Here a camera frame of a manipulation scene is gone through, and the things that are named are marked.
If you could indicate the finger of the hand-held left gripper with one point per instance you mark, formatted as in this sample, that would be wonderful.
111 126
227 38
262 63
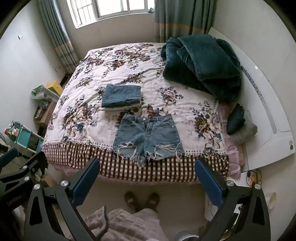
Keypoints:
34 162
8 157

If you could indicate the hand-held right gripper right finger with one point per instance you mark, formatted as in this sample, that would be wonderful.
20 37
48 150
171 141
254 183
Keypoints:
210 183

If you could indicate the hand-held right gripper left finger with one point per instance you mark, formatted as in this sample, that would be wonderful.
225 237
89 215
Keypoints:
85 182

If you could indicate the ripped denim shorts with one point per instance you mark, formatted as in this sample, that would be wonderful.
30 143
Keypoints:
148 139

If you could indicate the folded denim pants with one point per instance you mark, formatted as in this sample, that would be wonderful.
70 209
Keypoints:
120 96

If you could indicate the teal shelf cart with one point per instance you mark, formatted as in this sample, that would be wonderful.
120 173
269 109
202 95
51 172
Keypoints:
23 136

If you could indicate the pink bed sheet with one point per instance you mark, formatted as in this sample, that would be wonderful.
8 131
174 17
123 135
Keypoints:
233 154

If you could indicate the person's left brown slipper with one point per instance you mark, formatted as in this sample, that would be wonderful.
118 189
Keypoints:
131 200

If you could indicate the person's brown slipper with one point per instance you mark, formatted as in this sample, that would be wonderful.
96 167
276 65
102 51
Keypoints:
131 200
152 201

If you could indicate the cardboard box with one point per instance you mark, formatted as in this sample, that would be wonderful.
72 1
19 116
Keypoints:
47 113

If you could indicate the round grey bin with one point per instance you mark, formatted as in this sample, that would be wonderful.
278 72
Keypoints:
186 236

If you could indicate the person's right brown slipper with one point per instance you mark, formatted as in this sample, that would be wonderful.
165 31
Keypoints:
152 201

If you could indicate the grey cloth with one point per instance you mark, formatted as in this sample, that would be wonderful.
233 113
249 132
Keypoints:
248 133

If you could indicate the dark folded cloth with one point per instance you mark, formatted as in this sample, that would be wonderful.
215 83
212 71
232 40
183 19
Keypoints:
235 120

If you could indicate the green and white bag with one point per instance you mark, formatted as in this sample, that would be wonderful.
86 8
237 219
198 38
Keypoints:
40 92

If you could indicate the yellow box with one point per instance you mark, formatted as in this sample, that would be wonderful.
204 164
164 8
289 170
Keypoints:
55 87

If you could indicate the folded white cloth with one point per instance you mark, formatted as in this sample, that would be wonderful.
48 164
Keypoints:
126 109

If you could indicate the floral bed quilt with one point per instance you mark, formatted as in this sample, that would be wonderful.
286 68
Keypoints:
92 64

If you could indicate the white headboard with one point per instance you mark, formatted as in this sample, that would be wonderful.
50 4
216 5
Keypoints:
282 92

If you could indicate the dark green blanket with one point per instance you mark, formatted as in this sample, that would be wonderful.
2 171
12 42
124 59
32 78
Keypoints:
203 67

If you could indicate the green striped curtain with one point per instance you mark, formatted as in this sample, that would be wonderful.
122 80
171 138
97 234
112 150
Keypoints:
57 39
180 18

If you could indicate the window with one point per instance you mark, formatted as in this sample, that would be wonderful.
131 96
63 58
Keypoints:
111 7

